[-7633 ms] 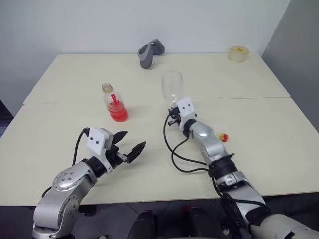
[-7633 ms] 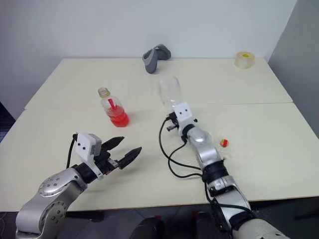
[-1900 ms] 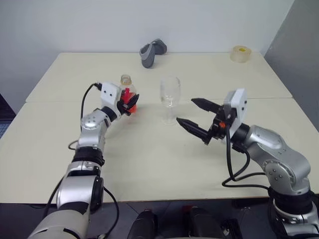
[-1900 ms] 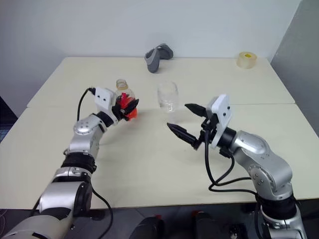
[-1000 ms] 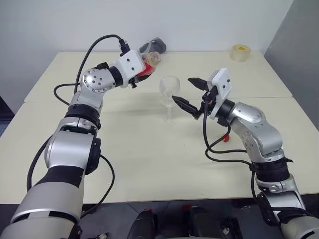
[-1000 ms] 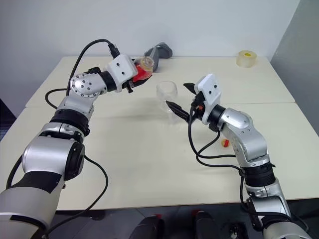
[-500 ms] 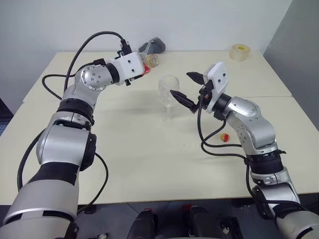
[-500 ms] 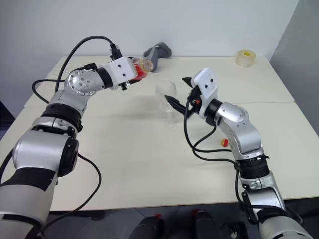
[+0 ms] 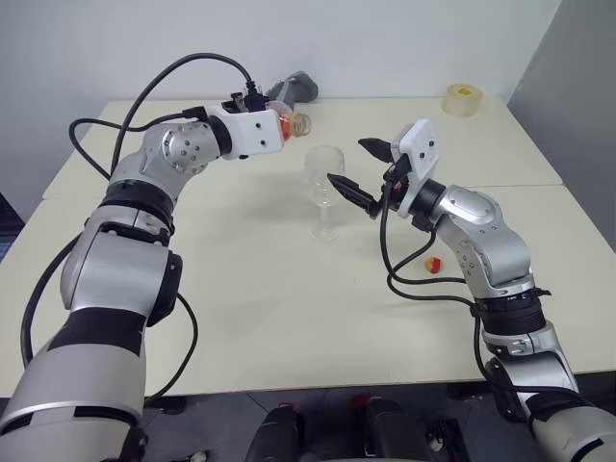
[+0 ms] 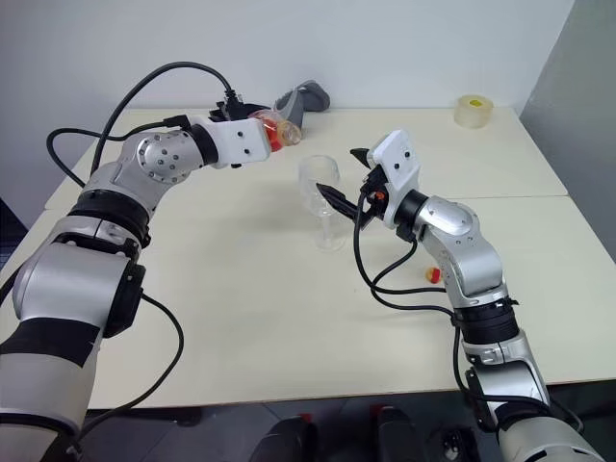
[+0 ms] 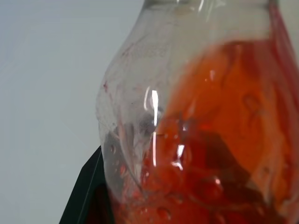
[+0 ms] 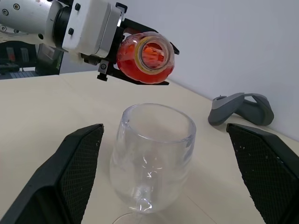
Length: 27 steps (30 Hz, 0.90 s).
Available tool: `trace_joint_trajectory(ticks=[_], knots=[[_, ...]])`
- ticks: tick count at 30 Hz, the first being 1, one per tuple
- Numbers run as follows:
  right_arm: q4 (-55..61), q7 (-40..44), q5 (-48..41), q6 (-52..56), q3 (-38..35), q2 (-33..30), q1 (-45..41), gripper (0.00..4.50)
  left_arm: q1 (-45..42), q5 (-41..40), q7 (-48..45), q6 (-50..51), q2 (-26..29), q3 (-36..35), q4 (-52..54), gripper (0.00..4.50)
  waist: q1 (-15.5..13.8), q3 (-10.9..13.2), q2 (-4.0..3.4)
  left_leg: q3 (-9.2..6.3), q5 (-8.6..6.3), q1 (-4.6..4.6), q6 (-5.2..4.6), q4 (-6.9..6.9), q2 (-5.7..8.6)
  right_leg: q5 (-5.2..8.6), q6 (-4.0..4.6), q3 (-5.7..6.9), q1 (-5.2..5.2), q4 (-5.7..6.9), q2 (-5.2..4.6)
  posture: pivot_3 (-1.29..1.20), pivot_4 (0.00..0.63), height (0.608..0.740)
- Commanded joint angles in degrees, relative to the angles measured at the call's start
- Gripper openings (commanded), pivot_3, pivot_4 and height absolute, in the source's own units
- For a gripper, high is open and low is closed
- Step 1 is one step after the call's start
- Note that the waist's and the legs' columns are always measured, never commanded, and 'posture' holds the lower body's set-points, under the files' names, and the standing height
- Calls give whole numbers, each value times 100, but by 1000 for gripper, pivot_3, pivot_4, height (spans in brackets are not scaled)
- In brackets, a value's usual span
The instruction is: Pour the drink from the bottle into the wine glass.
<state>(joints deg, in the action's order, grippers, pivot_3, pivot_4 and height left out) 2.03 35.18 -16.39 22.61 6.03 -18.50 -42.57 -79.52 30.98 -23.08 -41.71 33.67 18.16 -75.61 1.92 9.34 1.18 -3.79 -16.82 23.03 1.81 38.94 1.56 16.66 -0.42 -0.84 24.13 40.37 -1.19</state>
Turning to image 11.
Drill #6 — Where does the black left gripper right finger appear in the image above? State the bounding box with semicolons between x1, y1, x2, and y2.
178;118;254;189

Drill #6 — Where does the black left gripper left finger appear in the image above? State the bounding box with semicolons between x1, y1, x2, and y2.
58;144;115;224

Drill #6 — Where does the clear plastic bottle red drink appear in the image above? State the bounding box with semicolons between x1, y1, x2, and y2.
95;0;299;224

